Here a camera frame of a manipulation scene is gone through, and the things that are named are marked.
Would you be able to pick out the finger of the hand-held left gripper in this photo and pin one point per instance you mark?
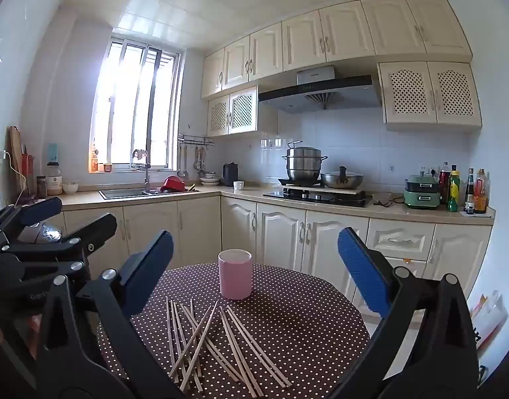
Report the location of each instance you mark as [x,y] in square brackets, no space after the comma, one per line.
[97,228]
[38,210]

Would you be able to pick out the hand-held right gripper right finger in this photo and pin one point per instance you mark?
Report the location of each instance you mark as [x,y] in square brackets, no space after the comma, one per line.
[362,274]

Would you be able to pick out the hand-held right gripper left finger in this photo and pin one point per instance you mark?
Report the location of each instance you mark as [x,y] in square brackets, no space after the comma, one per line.
[148,274]

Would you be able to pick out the bunch of wooden chopsticks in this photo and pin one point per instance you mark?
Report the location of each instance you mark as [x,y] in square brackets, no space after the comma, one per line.
[195,338]

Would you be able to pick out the pink cup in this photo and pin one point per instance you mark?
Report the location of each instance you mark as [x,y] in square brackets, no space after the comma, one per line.
[235,278]

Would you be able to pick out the small dark jar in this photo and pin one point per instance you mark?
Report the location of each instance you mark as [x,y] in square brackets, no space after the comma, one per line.
[41,187]

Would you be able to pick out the white-labelled jar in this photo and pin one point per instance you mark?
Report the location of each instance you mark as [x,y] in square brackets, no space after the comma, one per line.
[54,181]

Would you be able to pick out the small white bowl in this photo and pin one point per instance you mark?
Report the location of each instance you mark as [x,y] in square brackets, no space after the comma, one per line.
[71,188]

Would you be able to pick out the steel kitchen sink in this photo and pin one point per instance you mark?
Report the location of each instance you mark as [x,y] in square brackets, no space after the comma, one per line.
[125,193]

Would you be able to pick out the wooden cutting board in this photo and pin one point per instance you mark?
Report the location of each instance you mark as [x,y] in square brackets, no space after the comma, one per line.
[17,158]

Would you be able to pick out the orange windowsill bottle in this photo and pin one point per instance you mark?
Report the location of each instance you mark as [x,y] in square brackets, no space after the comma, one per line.
[94,162]

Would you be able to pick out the chrome sink faucet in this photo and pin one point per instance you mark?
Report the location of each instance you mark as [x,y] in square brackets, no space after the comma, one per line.
[146,174]

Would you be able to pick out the brown polka-dot tablecloth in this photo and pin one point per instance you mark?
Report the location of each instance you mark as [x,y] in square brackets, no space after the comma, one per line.
[304,332]

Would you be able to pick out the red colander bowl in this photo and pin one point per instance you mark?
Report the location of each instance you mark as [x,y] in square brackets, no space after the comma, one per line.
[173,183]

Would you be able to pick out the black gas stove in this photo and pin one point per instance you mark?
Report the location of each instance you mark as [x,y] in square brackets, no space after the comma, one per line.
[316,198]

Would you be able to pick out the cream base kitchen cabinets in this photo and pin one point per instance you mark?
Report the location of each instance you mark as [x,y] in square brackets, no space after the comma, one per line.
[279,232]

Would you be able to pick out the steel wok with lid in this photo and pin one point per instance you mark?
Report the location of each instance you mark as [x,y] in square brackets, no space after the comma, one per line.
[341,179]

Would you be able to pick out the hanging metal ladle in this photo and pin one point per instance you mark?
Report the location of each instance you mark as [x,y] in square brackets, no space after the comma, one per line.
[182,166]

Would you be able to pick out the stack of white bowls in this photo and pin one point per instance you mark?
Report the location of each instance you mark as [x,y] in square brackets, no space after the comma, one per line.
[209,179]

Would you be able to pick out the red-capped sauce bottle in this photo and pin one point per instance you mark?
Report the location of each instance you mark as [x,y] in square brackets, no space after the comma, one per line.
[444,185]

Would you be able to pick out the hanging kitchen spatulas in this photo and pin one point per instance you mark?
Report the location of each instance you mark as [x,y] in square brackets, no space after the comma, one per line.
[200,162]

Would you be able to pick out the green and yellow bottle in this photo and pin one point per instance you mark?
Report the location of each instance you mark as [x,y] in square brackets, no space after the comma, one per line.
[454,191]

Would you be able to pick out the white mug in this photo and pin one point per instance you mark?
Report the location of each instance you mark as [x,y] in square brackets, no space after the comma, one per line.
[238,185]

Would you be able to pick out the stainless steel steamer pot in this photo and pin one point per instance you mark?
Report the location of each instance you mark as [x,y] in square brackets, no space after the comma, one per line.
[304,162]

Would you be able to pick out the black electric kettle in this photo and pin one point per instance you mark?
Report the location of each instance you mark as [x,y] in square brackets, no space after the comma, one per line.
[230,174]

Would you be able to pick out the barred kitchen window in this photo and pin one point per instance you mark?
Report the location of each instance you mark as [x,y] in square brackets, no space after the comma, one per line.
[134,104]

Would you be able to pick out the dark soy sauce bottle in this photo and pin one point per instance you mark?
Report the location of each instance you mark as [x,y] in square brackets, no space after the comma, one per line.
[470,193]

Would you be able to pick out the white plastic bag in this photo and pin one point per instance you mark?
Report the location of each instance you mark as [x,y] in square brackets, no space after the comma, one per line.
[489,320]

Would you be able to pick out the orange cooking oil bottle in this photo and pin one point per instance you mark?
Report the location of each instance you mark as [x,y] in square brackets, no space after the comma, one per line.
[481,193]

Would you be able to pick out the small cream lattice-door cabinet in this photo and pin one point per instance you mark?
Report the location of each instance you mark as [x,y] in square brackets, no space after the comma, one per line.
[242,112]

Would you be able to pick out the black range hood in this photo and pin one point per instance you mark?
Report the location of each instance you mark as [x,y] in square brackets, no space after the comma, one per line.
[316,91]

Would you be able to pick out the large cream lattice-door cabinet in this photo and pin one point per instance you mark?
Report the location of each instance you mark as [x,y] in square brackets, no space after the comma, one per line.
[429,91]

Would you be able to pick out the metal wall utensil rack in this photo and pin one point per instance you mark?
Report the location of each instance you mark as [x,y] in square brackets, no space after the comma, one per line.
[195,140]

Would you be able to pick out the cream upper wall cabinets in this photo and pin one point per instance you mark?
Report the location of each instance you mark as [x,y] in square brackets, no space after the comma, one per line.
[341,33]

